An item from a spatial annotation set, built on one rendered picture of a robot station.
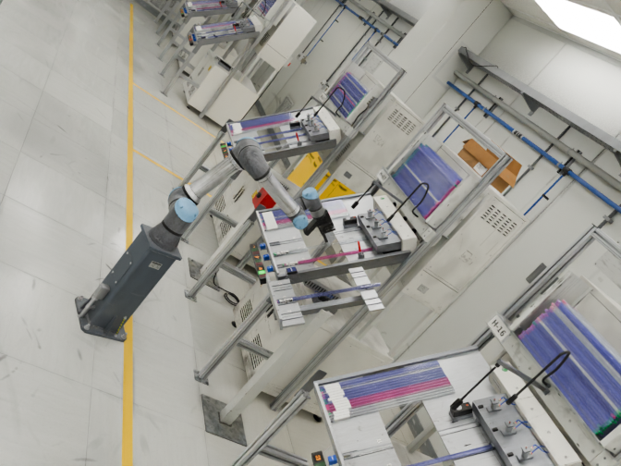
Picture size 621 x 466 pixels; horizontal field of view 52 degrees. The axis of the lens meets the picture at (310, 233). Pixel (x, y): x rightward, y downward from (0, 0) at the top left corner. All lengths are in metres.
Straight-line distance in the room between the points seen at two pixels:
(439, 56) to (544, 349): 4.43
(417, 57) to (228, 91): 2.40
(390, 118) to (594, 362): 2.68
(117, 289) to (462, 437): 1.70
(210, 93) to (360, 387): 5.58
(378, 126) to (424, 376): 2.39
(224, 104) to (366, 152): 3.40
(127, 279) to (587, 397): 2.01
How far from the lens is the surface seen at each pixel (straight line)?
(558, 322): 2.56
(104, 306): 3.20
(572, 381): 2.44
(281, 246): 3.44
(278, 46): 7.65
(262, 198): 4.10
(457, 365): 2.71
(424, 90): 6.60
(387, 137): 4.66
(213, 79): 7.64
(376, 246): 3.30
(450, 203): 3.26
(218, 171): 3.07
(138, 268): 3.07
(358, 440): 2.43
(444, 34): 6.51
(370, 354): 3.69
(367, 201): 3.82
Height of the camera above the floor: 1.83
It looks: 15 degrees down
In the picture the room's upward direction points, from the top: 41 degrees clockwise
